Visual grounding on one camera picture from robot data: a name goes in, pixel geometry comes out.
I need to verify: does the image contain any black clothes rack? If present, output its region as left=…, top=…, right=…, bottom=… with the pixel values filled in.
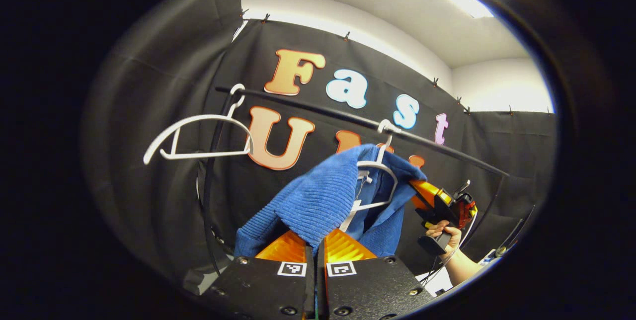
left=201, top=85, right=511, bottom=279

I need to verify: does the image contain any white clothes hanger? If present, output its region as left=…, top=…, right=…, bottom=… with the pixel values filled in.
left=355, top=119, right=402, bottom=212
left=143, top=83, right=254, bottom=165

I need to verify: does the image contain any black backdrop cloth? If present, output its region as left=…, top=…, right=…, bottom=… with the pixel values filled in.
left=82, top=0, right=557, bottom=287

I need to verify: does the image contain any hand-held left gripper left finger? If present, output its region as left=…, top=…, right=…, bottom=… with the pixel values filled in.
left=199, top=230, right=317, bottom=320

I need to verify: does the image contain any blue corduroy jacket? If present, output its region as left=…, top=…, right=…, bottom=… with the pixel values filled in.
left=234, top=144, right=428, bottom=260

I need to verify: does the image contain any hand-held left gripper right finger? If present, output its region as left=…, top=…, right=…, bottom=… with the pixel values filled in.
left=317, top=228, right=436, bottom=320

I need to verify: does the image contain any row of small backdrop clips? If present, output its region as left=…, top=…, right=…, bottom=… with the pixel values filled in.
left=239, top=8, right=552, bottom=116

